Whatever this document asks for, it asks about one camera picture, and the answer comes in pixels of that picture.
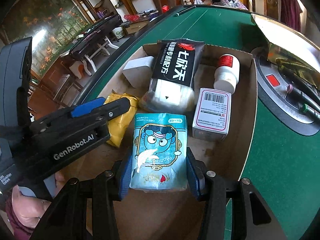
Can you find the yellow snack packet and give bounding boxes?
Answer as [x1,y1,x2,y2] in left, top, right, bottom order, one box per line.
[104,90,139,148]

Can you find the blue cartoon tissue pack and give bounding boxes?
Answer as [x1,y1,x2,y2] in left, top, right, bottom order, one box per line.
[130,113,188,191]

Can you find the person's hand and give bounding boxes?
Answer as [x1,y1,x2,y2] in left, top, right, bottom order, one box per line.
[11,171,66,229]

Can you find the small white cube box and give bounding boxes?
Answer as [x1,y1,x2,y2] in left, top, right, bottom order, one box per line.
[123,56,154,88]

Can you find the black white snack bag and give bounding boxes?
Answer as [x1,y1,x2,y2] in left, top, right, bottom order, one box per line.
[139,38,205,115]

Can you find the dark side table white legs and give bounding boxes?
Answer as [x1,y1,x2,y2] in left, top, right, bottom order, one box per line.
[69,14,122,76]

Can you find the framed floral painting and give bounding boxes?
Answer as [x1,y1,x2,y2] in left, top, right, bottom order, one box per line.
[1,0,89,76]

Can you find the white pink barcode box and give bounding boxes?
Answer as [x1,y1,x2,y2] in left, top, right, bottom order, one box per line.
[192,88,232,142]

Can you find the round grey table console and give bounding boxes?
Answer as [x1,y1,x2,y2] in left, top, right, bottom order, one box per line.
[251,47,319,136]

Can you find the small white bottle red label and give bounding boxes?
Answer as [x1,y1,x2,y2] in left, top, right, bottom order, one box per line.
[214,54,240,94]

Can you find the maroon cloth on chair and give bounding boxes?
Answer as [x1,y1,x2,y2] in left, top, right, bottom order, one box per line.
[280,0,302,32]

